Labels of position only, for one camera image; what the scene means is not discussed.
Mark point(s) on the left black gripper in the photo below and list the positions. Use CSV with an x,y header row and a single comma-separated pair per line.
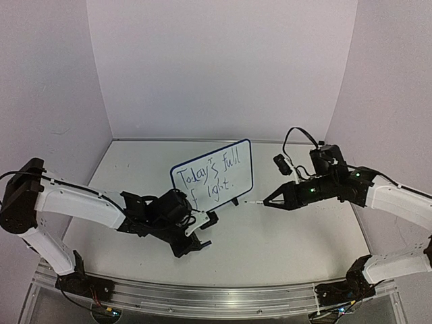
x,y
192,245

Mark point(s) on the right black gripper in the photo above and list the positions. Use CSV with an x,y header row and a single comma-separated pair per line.
x,y
291,196

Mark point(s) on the white whiteboard marker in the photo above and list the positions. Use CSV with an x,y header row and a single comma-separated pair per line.
x,y
254,202

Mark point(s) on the blue framed whiteboard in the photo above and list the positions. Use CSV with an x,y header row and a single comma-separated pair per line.
x,y
216,178

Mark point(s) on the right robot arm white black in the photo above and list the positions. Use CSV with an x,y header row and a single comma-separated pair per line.
x,y
366,188

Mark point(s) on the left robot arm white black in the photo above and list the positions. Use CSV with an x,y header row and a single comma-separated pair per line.
x,y
31,191

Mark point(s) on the right black whiteboard foot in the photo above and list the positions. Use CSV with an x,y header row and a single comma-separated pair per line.
x,y
236,202

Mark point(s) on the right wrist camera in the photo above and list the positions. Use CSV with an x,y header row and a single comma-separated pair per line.
x,y
286,167

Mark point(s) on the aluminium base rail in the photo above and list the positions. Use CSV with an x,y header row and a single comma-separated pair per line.
x,y
199,302

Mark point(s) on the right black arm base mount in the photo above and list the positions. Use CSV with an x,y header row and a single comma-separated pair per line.
x,y
339,292

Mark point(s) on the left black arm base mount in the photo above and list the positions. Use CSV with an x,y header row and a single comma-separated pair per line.
x,y
79,283

